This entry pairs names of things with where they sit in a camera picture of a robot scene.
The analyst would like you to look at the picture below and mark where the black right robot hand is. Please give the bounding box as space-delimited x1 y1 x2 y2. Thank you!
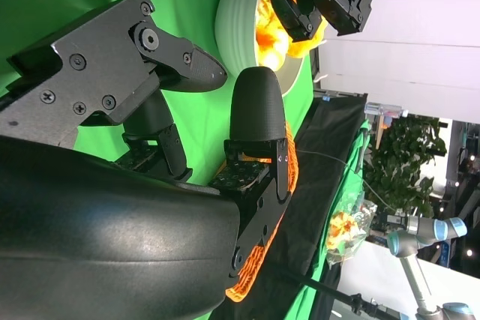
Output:
0 0 292 320

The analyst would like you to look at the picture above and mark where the orange ring-shaped bread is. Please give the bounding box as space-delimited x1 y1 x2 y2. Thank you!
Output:
286 27 328 59

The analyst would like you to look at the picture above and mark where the orange white oval bread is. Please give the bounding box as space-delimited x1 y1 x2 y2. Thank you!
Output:
254 0 292 70

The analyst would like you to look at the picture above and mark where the pale grey ribbed bowl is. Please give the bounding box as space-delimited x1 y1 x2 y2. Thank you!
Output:
214 0 307 98

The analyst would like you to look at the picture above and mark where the orange wicker basket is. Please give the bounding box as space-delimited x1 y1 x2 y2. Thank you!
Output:
224 119 301 304

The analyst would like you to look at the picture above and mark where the clear acrylic display box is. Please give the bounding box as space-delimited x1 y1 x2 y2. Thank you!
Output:
364 102 410 148

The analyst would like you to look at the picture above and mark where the black cloth drape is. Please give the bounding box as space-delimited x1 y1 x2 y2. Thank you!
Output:
219 93 371 320

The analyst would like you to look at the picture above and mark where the green leafy plant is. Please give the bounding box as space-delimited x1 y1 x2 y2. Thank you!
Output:
363 113 449 218

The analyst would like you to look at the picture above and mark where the black boom pole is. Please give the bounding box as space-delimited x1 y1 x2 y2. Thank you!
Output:
288 271 402 320

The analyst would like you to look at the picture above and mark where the clear bag of toy food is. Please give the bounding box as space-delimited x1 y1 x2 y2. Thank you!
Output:
325 199 378 269

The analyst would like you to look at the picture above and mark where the thin grey cable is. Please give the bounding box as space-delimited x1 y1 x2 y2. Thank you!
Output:
295 149 408 213

